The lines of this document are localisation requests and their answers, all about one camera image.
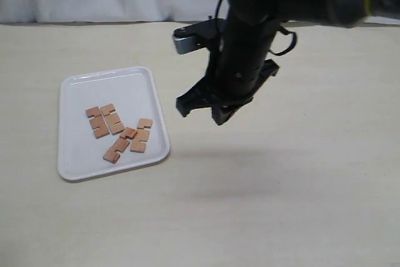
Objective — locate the notched wooden piece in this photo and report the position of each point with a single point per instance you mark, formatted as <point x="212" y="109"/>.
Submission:
<point x="141" y="137"/>
<point x="113" y="154"/>
<point x="97" y="122"/>
<point x="112" y="118"/>

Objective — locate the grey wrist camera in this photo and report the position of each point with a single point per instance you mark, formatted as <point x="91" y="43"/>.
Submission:
<point x="204" y="34"/>

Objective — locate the white plastic tray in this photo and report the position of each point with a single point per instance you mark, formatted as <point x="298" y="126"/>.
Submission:
<point x="133" y="93"/>

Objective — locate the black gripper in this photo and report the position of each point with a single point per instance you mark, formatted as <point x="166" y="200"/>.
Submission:
<point x="235" y="70"/>

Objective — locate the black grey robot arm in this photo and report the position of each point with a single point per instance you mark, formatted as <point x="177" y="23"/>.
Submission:
<point x="336" y="13"/>

